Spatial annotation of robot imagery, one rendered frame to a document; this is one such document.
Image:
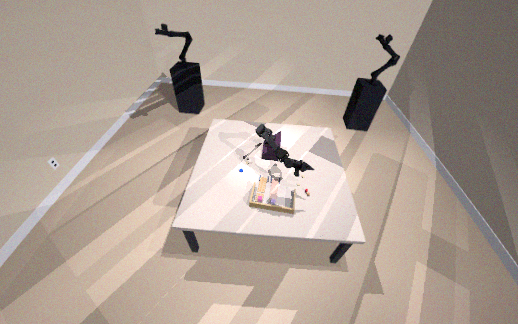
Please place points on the tan open-top wooden box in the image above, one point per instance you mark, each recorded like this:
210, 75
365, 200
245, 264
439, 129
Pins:
273, 197

